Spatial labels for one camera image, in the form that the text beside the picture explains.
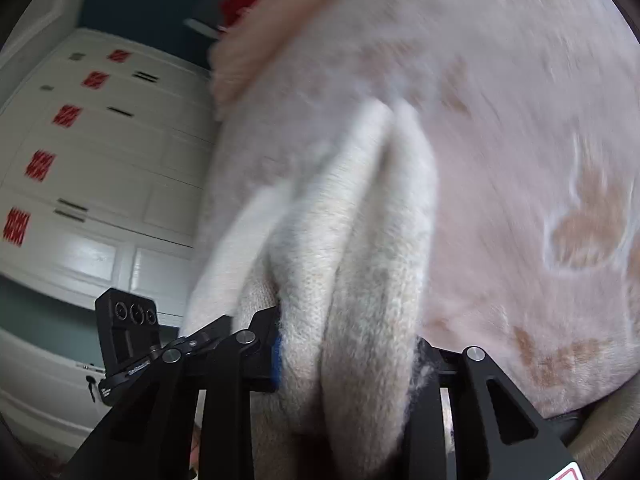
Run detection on cream knit sweater black hearts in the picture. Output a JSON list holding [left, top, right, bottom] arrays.
[[181, 100, 437, 479]]

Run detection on white wardrobe with red stickers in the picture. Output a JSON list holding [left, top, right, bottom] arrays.
[[1, 29, 216, 457]]

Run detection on person's leg in cream trousers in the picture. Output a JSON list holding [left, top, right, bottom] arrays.
[[568, 385, 639, 479]]

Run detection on pink folded duvet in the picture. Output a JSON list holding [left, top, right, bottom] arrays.
[[209, 0, 336, 120]]

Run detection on pink floral bed blanket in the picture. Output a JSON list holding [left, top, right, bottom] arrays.
[[189, 0, 639, 415]]

